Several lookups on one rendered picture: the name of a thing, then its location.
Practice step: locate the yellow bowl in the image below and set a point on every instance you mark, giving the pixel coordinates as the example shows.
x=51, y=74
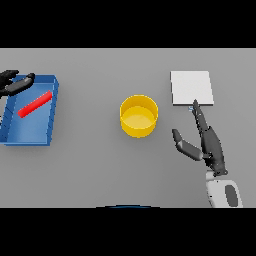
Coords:
x=139, y=116

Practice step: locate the pale square measuring scale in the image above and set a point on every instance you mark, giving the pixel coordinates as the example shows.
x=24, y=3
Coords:
x=192, y=88

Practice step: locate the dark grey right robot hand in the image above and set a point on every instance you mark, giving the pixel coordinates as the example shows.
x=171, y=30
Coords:
x=210, y=143

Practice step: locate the red beaker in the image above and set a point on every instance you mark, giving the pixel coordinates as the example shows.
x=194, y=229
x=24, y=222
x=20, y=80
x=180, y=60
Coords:
x=35, y=104

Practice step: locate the blue tray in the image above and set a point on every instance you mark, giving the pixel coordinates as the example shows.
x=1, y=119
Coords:
x=31, y=113

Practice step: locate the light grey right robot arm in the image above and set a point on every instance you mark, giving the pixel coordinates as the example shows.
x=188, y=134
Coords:
x=222, y=193

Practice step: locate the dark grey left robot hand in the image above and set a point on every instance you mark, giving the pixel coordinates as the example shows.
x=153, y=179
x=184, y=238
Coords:
x=16, y=86

